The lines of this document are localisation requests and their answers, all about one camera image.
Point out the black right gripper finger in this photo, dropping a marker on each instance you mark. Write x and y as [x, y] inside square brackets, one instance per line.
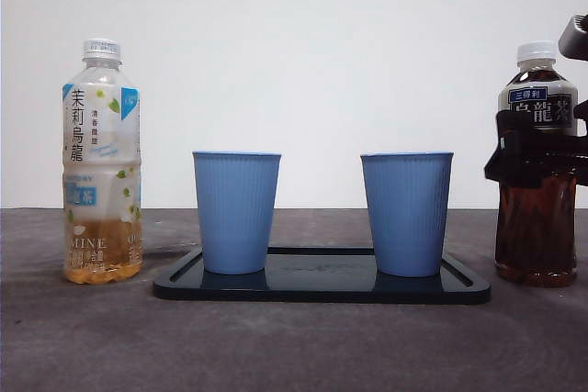
[512, 160]

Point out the dark oolong tea bottle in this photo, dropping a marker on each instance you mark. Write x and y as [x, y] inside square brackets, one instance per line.
[533, 231]

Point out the jasmine tea bottle white label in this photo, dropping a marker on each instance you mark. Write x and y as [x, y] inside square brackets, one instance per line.
[101, 162]

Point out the blue ribbed plastic cup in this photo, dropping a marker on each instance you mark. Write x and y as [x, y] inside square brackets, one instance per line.
[235, 213]
[406, 215]

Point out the dark blue rectangular tray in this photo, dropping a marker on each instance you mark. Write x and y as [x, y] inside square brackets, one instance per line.
[321, 284]

